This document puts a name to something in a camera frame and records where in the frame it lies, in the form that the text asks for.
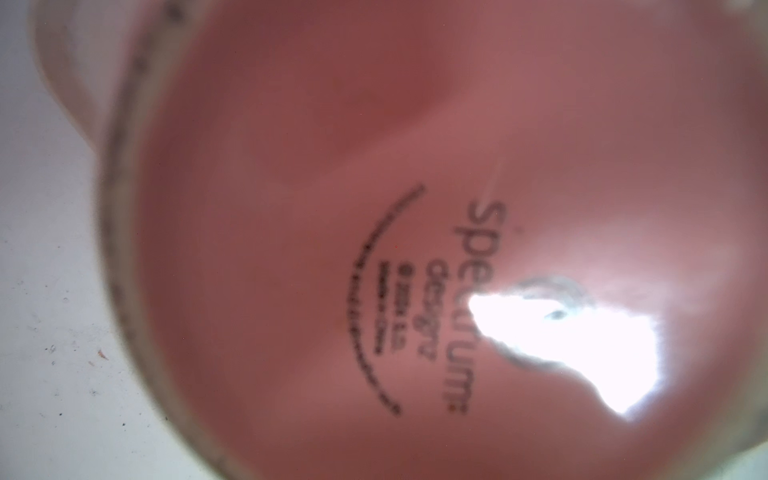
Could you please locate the pink patterned mug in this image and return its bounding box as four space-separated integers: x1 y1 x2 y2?
31 1 767 479

